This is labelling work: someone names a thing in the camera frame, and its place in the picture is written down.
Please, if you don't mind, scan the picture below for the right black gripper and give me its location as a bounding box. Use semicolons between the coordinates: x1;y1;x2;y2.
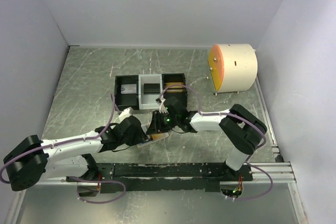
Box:
146;110;179;135

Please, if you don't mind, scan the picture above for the tan leather card holder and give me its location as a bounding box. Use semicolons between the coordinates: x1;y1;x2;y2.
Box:
135;123;170;148

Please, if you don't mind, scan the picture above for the three-compartment black white tray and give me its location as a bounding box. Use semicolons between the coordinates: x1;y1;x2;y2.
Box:
114;73;187;111

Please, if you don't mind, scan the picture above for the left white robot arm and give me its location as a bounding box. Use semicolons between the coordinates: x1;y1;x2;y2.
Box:
1;116;150;191

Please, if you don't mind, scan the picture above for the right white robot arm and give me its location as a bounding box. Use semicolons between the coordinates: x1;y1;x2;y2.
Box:
146;97;267;181

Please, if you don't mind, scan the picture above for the black card in tray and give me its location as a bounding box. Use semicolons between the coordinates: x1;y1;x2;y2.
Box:
143;83;161;94

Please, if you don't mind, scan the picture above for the gold card in tray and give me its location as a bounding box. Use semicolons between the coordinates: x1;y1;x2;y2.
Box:
164;82;184;93

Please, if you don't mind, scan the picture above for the silver card in tray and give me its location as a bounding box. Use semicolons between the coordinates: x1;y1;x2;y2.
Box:
120;83;137;94

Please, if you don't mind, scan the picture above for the cream drum with orange face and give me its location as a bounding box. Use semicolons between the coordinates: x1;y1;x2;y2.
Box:
207;44;258;94

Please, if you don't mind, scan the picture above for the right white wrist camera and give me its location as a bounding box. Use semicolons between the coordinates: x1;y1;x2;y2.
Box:
156;97;168;114

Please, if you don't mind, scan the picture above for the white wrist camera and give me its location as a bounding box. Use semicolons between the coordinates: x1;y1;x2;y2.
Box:
116;107;134;123
156;97;168;114

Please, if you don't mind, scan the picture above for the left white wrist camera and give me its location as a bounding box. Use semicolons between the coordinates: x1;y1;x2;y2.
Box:
116;107;134;123

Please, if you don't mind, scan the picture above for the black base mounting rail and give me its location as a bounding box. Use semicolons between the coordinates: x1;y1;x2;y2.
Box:
65;162;254;195

